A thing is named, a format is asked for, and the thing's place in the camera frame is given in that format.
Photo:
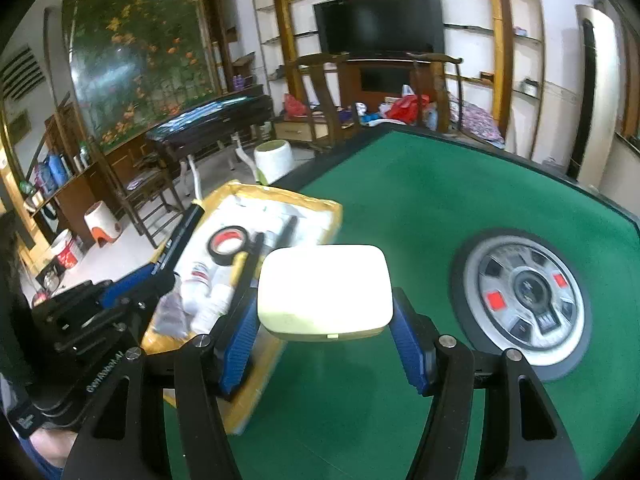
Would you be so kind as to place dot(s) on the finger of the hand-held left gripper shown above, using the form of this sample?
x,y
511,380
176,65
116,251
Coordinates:
x,y
100,332
122,294

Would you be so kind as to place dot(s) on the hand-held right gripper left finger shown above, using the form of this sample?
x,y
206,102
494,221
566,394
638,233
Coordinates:
x,y
240,355

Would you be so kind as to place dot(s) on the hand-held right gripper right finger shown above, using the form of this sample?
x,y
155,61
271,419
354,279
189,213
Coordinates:
x,y
410,355

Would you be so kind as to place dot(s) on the white square box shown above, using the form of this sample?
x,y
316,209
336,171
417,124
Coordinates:
x,y
325,290

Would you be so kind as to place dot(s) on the black tape roll red core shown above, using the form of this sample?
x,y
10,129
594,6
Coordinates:
x,y
227,245

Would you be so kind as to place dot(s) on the white tray with yellow edges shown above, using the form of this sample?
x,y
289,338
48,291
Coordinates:
x,y
265,210

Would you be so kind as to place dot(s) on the person's left hand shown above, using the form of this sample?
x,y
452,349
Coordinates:
x,y
52,445

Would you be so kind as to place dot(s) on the white red bucket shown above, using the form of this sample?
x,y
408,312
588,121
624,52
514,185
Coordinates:
x,y
67,251

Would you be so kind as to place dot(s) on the white orange plastic stool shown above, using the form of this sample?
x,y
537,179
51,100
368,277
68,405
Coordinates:
x,y
102,222

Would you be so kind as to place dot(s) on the black stick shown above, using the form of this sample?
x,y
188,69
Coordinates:
x,y
247,270

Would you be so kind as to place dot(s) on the brown wooden side chair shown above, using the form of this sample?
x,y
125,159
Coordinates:
x,y
145,185

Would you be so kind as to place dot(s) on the round table control panel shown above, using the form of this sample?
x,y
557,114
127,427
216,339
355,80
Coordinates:
x,y
525,305

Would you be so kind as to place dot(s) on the blue detergent bottle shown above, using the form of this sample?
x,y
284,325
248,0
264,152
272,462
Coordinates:
x,y
56,172

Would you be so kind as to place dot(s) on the black folding game table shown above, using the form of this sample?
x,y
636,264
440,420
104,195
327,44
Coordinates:
x,y
210,120

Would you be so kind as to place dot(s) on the white green plastic stool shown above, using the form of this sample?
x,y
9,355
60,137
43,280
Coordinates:
x,y
274,160

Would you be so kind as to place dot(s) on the light wooden low cabinet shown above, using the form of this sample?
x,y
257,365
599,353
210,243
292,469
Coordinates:
x,y
300,132

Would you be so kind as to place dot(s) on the blue plastic bag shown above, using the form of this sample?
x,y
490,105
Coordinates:
x,y
433,119

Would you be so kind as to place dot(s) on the purple bottle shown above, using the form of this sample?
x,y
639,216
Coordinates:
x,y
238,83

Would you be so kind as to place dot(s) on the floral cloth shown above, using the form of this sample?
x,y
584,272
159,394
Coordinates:
x,y
477,120

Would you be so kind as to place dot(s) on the large red plastic bag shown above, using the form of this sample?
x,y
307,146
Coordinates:
x,y
407,109

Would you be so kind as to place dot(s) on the small red plastic bag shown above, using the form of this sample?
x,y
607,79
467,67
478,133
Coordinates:
x,y
295,106

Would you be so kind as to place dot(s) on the dark wooden armchair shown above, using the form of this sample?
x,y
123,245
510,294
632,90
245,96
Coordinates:
x,y
320,100
440,90

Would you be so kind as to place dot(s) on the small metal pot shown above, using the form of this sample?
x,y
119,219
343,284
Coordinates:
x,y
529,87

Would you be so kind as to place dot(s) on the standing air conditioner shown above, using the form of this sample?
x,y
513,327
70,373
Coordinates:
x,y
600,95

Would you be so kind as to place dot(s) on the black television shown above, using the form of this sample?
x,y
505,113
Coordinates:
x,y
380,22

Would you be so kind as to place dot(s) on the wall vent grille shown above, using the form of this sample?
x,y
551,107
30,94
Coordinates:
x,y
22,74

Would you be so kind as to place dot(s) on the flower wall picture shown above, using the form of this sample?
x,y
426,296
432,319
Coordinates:
x,y
140,50

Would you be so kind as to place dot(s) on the wooden wall shelf unit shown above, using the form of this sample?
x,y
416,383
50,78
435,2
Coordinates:
x,y
505,60

